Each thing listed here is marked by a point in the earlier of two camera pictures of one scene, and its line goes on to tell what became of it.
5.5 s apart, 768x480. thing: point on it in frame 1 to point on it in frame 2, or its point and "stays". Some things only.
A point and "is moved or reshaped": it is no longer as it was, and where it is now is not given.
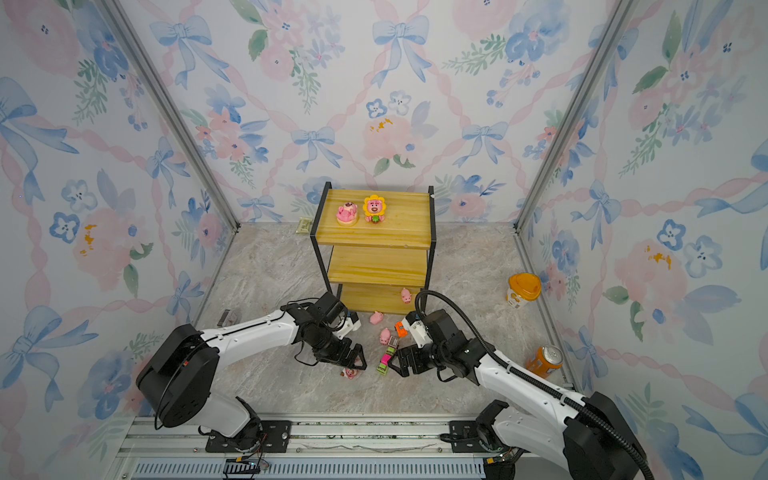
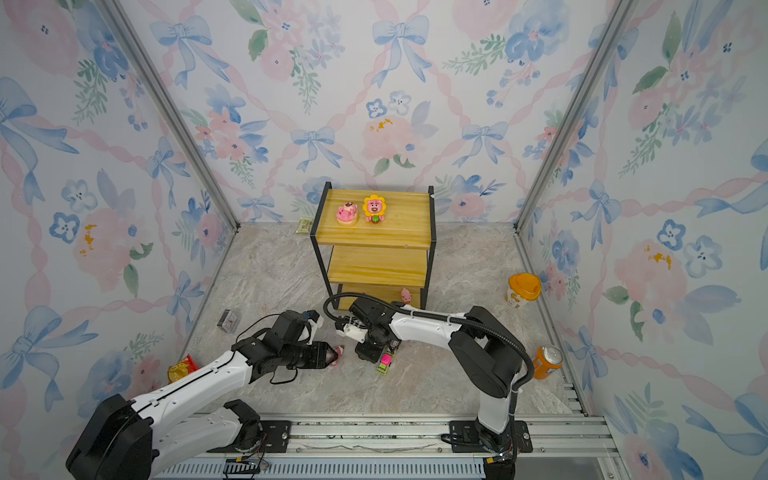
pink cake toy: [347, 214] stays
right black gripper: [414, 353] to [366, 356]
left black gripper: [342, 357] to [320, 357]
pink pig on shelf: [406, 296] stays
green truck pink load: [382, 368] stays
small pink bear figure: [349, 372] is moved or reshaped
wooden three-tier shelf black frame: [376, 247] stays
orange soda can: [544, 360] stays
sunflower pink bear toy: [374, 207] stays
